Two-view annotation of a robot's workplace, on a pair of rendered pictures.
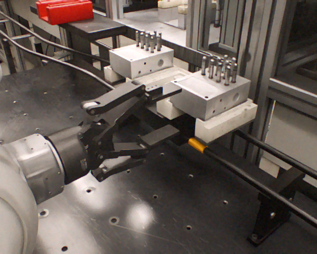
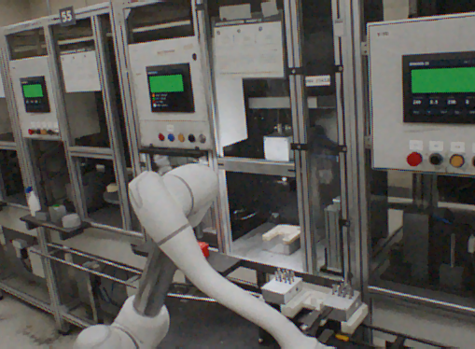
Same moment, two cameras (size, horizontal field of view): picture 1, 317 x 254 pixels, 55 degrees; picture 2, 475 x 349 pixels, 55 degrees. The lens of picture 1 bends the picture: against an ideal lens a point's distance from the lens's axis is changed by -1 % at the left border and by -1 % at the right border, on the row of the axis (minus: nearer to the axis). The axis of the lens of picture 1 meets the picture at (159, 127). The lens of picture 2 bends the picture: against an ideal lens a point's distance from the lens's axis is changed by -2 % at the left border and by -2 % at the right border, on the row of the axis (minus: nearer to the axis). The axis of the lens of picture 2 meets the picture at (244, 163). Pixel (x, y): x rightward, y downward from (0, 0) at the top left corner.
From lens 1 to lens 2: 1.08 m
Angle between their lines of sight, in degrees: 24
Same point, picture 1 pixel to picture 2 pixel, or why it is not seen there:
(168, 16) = (272, 245)
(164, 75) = (301, 297)
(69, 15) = not seen: hidden behind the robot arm
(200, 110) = (342, 316)
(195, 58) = (313, 279)
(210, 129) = (351, 326)
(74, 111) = (219, 337)
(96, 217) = not seen: outside the picture
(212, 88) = (344, 301)
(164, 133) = (327, 334)
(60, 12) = not seen: hidden behind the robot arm
